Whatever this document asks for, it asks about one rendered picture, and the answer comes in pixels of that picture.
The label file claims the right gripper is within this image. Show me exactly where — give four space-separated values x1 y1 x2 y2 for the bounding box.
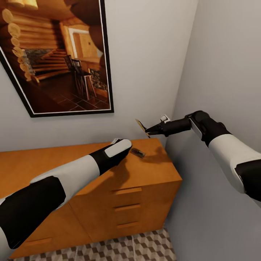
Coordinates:
145 120 182 137

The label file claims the mousetrap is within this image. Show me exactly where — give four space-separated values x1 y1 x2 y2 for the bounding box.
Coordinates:
136 119 147 131
129 148 146 158

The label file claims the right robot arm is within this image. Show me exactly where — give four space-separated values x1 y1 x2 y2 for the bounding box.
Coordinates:
145 110 261 208

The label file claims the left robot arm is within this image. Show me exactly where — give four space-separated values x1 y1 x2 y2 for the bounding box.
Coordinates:
0 138 132 261

